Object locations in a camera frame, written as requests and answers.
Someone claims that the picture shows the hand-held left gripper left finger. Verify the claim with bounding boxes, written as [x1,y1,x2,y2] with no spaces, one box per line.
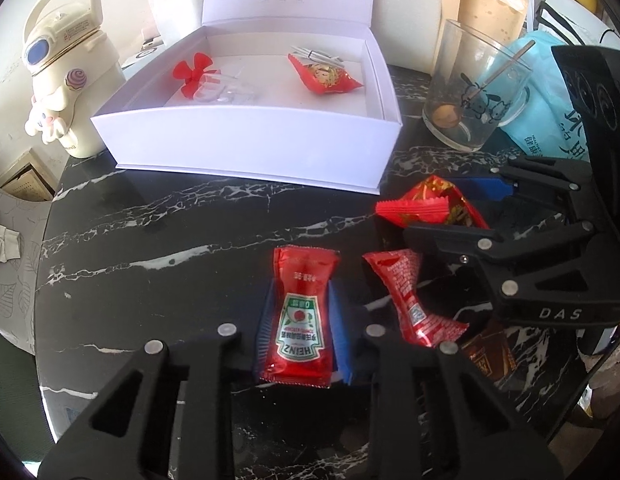
[37,282,279,480]

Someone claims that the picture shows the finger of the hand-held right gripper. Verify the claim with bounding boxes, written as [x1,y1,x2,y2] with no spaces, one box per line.
[404,219,598,287]
[460,155,598,203]

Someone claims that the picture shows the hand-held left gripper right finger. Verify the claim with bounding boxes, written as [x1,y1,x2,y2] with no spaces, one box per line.
[330,281,565,480]

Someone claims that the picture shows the red ketchup packet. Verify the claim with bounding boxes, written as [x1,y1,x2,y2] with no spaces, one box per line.
[362,249,469,348]
[254,245,341,388]

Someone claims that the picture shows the red gold snack packet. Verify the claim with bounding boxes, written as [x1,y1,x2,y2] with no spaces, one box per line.
[375,176,490,231]

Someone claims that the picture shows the red cartoon snack packet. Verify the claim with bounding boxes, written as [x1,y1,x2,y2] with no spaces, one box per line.
[287,52,365,96]

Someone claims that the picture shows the white gift box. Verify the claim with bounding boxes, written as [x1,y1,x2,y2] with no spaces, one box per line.
[90,0,403,195]

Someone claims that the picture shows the white cable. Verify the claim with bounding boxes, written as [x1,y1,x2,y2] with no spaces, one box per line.
[290,45,347,68]

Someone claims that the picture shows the clear plastic case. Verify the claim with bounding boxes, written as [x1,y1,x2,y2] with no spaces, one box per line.
[197,71,258,107]

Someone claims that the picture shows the red plastic fan propeller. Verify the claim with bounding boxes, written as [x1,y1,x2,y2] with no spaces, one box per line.
[172,52,215,101]

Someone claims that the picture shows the light blue plastic bag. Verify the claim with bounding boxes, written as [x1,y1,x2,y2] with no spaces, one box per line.
[500,30,590,161]

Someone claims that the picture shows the glass mug with cartoon print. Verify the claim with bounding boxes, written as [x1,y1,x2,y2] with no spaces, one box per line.
[422,18,535,153]

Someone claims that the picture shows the dark brown packet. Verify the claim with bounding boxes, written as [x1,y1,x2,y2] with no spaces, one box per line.
[460,332,518,386]

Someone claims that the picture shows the brown paper bag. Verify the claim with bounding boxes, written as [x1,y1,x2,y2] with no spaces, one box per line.
[442,0,535,78]

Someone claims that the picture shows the white cardboard panel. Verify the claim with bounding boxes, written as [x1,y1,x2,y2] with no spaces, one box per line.
[377,0,448,68]

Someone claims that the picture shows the dark green chair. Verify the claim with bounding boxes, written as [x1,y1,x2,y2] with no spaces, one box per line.
[0,340,56,461]

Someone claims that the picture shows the leaf patterned chair cushion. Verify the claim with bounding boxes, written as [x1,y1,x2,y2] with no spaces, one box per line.
[0,180,53,356]

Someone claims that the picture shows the grey cloth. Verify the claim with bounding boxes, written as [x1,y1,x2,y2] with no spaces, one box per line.
[0,205,21,263]

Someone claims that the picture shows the wooden framed panel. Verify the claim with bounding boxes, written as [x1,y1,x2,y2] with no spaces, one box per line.
[0,150,58,203]

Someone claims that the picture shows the cream cartoon kettle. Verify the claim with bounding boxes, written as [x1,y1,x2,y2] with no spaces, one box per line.
[21,0,127,160]

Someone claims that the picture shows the black bag straps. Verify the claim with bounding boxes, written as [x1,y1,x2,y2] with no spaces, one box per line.
[534,2,585,46]

